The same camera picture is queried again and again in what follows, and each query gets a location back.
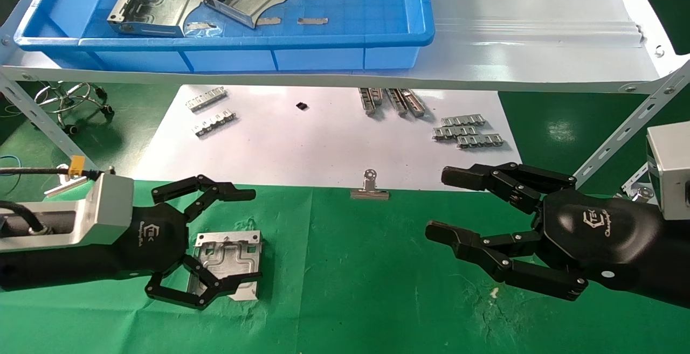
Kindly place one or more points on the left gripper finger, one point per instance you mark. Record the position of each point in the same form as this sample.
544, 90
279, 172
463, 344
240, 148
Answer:
178, 294
232, 194

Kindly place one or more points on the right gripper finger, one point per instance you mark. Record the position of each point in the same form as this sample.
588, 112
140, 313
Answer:
539, 281
474, 177

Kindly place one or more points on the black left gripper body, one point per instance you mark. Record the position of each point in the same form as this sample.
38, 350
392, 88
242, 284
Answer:
156, 241

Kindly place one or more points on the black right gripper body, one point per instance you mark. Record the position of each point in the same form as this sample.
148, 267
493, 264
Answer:
598, 235

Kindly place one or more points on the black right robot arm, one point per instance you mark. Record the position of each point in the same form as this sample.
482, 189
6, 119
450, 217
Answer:
679, 268

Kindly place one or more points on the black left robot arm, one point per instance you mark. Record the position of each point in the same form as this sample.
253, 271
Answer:
54, 268

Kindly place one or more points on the metal clip strip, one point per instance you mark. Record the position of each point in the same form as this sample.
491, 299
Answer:
480, 141
462, 121
206, 99
454, 132
214, 123

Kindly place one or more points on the perforated steel brace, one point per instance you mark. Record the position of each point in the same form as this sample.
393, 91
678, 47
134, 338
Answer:
634, 178

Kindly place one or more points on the white paper sheet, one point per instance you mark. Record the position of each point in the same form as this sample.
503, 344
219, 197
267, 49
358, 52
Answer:
302, 149

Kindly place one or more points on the perforated steel rack leg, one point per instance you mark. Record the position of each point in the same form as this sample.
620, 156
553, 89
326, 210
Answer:
630, 127
48, 122

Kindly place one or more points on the green table cloth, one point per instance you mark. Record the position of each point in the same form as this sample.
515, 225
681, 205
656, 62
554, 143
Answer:
350, 268

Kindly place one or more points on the white metal shelf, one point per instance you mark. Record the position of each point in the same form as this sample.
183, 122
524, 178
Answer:
539, 47

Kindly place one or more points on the chrome stool base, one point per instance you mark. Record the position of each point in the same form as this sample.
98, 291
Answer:
70, 97

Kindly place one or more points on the small metal scrap piece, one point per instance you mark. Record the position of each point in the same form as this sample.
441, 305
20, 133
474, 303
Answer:
268, 21
312, 20

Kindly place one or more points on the blue plastic bin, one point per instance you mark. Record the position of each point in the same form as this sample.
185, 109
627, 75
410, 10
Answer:
377, 25

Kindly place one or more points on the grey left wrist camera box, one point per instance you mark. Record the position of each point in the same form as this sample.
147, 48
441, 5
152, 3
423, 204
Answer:
102, 208

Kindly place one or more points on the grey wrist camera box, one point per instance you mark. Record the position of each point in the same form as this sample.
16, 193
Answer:
102, 208
668, 171

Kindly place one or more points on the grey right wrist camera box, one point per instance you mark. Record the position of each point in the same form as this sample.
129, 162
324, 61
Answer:
668, 171

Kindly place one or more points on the short metal slide rail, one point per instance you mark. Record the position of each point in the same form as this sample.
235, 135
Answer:
378, 95

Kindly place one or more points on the metal bracket with long wall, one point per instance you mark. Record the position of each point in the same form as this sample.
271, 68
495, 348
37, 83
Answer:
161, 6

